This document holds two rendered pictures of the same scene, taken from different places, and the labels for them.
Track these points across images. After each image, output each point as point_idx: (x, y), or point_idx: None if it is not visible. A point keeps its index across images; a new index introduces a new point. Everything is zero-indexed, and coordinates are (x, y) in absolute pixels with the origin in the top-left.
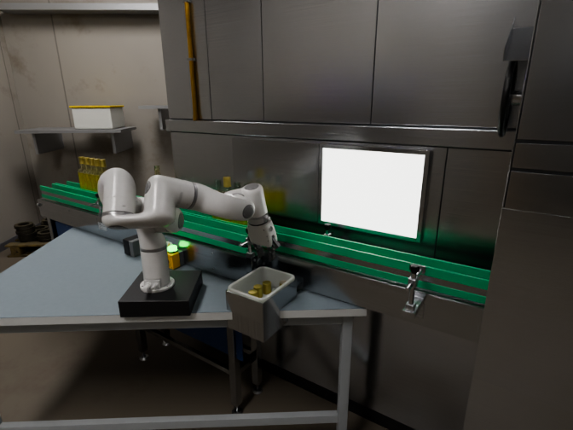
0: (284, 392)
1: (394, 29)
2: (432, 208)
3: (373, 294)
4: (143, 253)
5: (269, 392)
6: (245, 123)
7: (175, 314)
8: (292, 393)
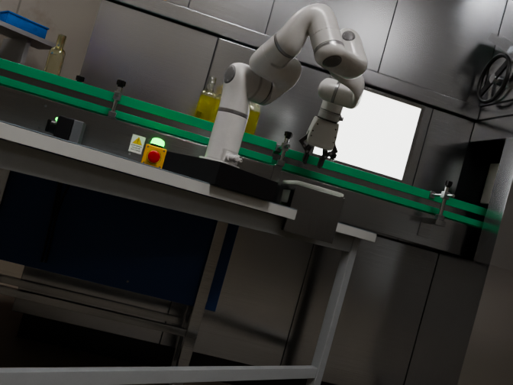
0: (201, 383)
1: (411, 4)
2: (414, 156)
3: (389, 218)
4: (235, 116)
5: (186, 384)
6: (244, 28)
7: (262, 195)
8: (211, 384)
